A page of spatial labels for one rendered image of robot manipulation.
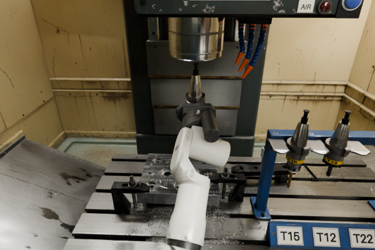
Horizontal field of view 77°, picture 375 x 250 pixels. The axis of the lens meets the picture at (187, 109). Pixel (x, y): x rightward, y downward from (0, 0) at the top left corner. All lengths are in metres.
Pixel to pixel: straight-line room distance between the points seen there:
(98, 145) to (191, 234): 1.53
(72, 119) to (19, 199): 0.78
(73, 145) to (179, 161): 1.56
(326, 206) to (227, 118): 0.59
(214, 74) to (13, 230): 1.10
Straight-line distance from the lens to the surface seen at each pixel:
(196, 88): 0.74
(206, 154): 0.55
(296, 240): 0.90
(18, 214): 1.35
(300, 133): 0.72
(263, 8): 0.52
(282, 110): 1.81
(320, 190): 1.14
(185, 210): 0.50
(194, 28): 0.64
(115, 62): 1.68
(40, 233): 1.30
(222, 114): 1.29
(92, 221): 0.97
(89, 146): 1.96
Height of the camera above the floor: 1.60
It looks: 25 degrees down
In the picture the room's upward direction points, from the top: straight up
